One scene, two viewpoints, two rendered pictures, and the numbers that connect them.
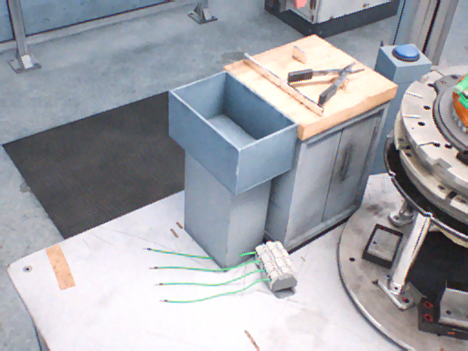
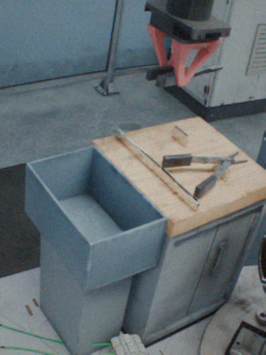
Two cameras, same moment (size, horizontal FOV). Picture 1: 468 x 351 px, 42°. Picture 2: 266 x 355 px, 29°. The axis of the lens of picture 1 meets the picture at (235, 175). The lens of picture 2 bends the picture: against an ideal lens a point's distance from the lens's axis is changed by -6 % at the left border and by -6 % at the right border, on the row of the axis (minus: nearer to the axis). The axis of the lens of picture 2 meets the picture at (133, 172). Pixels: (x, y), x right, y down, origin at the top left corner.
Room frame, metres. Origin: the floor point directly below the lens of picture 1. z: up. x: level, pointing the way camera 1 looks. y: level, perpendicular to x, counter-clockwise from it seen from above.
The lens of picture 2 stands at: (0.20, -0.04, 1.47)
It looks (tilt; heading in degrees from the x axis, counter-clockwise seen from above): 35 degrees down; 1
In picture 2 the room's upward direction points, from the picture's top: 10 degrees clockwise
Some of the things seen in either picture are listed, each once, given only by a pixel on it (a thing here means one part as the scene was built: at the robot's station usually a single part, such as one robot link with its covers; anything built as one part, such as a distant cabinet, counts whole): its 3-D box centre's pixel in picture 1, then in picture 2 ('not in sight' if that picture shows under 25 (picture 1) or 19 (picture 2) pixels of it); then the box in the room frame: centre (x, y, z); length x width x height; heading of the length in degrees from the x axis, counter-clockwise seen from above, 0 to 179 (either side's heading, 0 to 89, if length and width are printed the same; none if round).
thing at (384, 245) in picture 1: (384, 242); (248, 344); (0.71, -0.26, 0.83); 0.05 x 0.04 x 0.02; 157
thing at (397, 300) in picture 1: (395, 291); not in sight; (0.63, -0.27, 0.81); 0.07 x 0.03 x 0.01; 31
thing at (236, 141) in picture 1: (227, 180); (84, 268); (0.72, 0.01, 0.92); 0.17 x 0.11 x 0.28; 41
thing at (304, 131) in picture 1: (308, 82); (188, 168); (0.83, -0.10, 1.05); 0.20 x 0.19 x 0.02; 131
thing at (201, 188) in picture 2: (327, 94); (205, 185); (0.74, -0.12, 1.09); 0.04 x 0.01 x 0.02; 146
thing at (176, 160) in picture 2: (300, 76); (176, 160); (0.79, -0.08, 1.09); 0.04 x 0.01 x 0.02; 116
